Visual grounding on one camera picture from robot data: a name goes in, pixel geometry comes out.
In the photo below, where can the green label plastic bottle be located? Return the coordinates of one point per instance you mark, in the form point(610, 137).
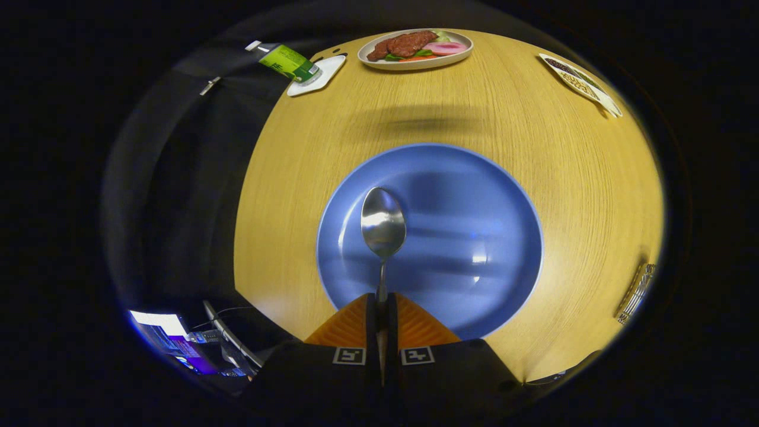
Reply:
point(287, 61)

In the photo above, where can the white divided dish with beans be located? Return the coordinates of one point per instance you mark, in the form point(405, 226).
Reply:
point(578, 80)

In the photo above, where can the white square coaster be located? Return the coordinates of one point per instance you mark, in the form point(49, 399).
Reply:
point(329, 71)

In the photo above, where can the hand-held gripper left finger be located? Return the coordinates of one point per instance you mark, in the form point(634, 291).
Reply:
point(371, 332)

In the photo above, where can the clear plastic container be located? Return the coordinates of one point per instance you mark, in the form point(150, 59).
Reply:
point(637, 290)

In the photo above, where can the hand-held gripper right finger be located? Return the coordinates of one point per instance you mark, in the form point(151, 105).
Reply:
point(392, 332)

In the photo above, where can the metal spoon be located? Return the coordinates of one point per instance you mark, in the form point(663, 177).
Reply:
point(383, 225)

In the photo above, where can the plate with meat and vegetables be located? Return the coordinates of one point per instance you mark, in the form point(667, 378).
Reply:
point(409, 44)

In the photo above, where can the black backdrop cloth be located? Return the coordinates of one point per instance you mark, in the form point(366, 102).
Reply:
point(178, 178)

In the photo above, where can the silver clip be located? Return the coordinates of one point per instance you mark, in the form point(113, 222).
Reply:
point(209, 86)

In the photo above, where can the open laptop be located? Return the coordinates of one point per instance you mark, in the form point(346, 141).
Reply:
point(234, 341)

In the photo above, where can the computer monitor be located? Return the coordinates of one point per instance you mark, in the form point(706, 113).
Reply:
point(157, 323)

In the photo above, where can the blue plate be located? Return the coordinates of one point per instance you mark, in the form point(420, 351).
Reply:
point(462, 237)

